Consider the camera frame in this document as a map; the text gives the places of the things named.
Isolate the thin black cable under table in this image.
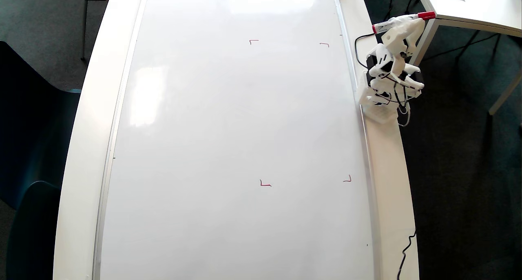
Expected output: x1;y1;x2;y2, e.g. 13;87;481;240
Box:
421;30;490;62

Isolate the dark teal chair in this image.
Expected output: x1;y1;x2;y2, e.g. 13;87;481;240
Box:
0;40;82;210
6;181;62;280

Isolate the white side table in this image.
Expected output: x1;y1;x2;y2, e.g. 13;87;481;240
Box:
409;0;522;116

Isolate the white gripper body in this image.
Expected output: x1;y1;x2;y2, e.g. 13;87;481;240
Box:
381;24;409;55

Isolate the white marker pen red end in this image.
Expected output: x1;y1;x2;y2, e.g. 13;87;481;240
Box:
372;13;420;34

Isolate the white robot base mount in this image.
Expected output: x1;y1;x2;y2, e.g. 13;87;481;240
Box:
359;72;399;124

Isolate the black camera cable on arm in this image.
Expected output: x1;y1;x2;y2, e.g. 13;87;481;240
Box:
354;32;376;71

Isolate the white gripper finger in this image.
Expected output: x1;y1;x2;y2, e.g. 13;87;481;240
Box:
398;18;425;31
402;24;425;56

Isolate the large white whiteboard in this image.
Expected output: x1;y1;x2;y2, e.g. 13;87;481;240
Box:
92;0;383;280

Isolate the white cable at base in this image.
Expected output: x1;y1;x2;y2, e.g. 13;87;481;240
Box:
396;102;411;127

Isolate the black cable on table edge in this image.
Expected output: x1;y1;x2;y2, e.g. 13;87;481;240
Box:
397;229;417;280

